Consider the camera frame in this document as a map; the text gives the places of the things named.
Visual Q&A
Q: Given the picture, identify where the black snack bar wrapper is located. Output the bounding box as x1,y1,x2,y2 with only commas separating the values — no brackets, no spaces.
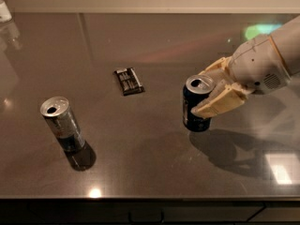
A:
114,67,144,96

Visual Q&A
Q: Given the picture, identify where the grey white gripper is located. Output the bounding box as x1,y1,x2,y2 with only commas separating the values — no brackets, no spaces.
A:
191,35,291,118

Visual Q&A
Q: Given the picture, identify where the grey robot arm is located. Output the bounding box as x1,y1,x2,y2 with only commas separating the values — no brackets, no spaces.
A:
191,16,300,118

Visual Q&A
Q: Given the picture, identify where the tall silver energy drink can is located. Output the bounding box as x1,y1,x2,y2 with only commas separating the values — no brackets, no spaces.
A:
39,96,86,153

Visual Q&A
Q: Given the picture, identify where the white object at table corner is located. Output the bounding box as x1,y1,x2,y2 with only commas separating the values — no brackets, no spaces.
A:
0,0,12,23

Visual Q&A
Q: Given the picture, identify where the blue pepsi can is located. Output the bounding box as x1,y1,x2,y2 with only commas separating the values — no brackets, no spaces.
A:
182,74,216,133

